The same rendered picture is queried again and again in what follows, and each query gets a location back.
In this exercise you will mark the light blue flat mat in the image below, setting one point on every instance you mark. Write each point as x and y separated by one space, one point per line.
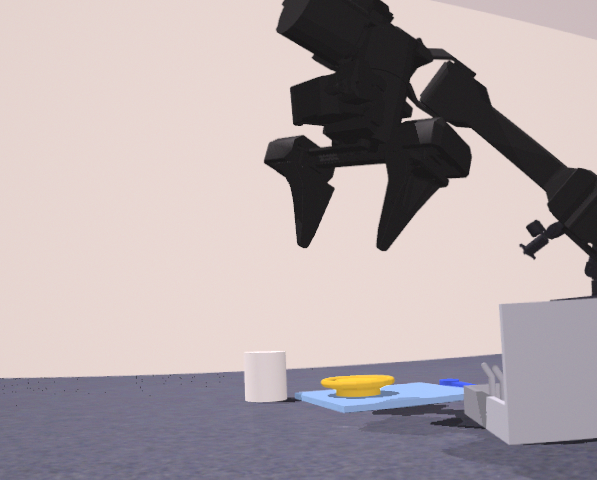
391 396

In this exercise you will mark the yellow round plate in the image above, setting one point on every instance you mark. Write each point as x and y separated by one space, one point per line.
357 386

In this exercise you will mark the white cylinder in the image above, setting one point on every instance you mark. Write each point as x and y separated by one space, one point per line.
265 376

